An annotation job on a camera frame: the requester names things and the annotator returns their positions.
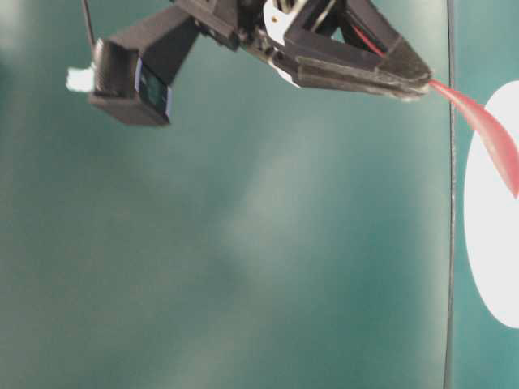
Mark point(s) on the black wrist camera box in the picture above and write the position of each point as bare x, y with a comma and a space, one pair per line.
131, 72

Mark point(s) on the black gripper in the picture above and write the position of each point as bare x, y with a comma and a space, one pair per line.
301, 41

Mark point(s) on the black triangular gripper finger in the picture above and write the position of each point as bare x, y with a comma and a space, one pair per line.
367, 32

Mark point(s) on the red plastic spoon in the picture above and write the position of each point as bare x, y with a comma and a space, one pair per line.
498, 142

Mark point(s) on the white round bowl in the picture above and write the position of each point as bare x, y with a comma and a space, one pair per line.
491, 235

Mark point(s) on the green table mat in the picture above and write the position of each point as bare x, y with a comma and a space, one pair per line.
269, 237

